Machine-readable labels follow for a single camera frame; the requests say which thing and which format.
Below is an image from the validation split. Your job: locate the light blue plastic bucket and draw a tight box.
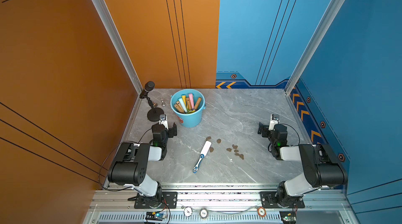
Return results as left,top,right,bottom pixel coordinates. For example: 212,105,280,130
170,89,206,128

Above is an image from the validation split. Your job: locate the lime trowel yellow handle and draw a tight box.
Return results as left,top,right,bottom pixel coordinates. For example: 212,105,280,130
181,95,186,105

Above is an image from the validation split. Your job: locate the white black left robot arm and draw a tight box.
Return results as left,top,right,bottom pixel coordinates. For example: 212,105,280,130
107,124,178,209

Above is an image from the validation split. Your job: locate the purple trowel pink handle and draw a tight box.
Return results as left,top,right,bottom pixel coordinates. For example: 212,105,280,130
188,93,195,110

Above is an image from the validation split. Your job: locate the light blue trowel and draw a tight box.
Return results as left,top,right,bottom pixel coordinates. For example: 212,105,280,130
179,98,187,114

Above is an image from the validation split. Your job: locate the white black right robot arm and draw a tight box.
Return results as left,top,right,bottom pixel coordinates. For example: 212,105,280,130
258,123,348,208

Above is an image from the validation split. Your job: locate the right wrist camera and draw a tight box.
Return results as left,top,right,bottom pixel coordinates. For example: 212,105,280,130
269,114,280,131

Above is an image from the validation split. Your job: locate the black microphone on stand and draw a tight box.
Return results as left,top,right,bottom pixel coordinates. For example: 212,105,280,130
139,81,164,122

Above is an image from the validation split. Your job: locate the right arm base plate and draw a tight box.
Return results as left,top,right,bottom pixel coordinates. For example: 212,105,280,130
260,191,305,209

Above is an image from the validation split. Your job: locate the white cleaning brush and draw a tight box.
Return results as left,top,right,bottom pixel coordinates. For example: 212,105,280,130
193,140,211,173

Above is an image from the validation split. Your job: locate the green trowel brown handle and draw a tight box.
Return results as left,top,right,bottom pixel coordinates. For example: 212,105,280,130
186,97,192,111

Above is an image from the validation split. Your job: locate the yellow trowel wooden handle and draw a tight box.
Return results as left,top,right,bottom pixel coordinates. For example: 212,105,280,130
194,97,202,110

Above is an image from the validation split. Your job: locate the green trowel wooden handle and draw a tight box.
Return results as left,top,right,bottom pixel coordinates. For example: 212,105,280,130
174,101,185,114

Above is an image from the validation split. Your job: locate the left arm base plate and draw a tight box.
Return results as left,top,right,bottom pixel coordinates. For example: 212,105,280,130
134,191,178,209

